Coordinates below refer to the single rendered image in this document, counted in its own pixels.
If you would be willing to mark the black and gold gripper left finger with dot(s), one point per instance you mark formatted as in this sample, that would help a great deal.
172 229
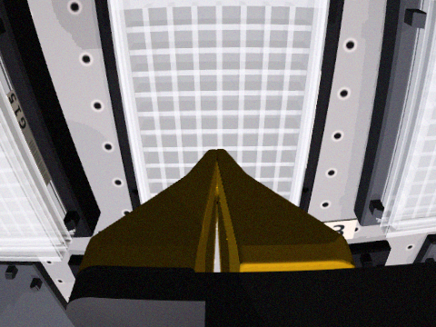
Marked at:
168 230

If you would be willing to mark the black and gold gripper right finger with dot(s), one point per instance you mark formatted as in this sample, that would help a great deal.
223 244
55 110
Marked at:
266 232

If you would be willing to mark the black flat plate with locator pegs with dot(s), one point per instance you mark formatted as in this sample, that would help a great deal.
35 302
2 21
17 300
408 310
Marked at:
370 253

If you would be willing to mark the black flat plate with corner posts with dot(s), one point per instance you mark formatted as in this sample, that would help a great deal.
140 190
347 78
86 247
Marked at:
427 252

